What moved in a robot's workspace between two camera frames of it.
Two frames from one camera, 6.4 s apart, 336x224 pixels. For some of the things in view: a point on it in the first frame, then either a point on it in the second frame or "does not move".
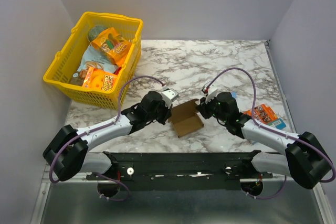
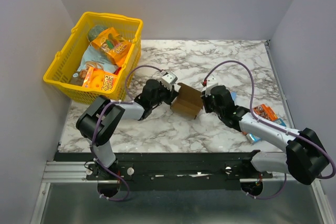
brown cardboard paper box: x=185 y=118 to x=189 y=102
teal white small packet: x=279 y=124 does not move
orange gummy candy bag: x=113 y=44 does not move
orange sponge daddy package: x=99 y=80 does not move
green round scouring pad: x=95 y=31 does not move
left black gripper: x=167 y=112 to x=171 y=94
